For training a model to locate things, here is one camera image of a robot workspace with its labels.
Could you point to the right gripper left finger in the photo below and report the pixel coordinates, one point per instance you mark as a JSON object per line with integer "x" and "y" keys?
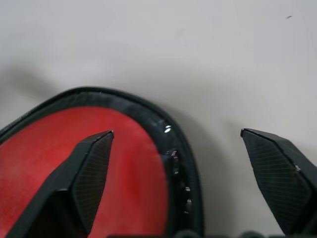
{"x": 81, "y": 178}

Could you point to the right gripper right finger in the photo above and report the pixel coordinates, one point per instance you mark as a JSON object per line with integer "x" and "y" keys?
{"x": 280, "y": 178}

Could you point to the red table tennis paddle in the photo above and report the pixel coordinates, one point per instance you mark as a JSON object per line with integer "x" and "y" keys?
{"x": 133, "y": 178}

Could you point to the black red paddle case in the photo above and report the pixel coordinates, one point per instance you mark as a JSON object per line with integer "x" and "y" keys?
{"x": 138, "y": 106}

